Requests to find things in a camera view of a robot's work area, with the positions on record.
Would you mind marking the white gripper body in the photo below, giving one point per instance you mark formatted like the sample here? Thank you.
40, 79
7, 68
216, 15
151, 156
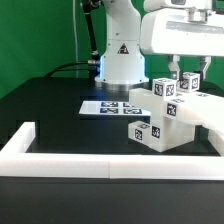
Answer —
182, 27

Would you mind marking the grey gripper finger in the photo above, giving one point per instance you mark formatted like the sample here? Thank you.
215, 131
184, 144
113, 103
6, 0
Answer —
204, 63
173, 65

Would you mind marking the white tagged cube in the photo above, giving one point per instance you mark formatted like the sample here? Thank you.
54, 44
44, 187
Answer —
189, 82
164, 88

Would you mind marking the white chair back part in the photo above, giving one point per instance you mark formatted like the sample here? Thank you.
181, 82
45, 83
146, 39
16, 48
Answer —
194, 108

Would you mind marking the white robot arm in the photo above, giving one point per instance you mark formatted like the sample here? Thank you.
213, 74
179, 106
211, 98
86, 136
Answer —
122, 66

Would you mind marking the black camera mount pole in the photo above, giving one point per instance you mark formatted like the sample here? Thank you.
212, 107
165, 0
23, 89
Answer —
88, 6

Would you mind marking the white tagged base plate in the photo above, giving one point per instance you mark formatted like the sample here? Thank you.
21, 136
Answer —
115, 108

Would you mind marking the white U-shaped fence frame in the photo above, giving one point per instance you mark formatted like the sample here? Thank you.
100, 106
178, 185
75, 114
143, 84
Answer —
16, 161

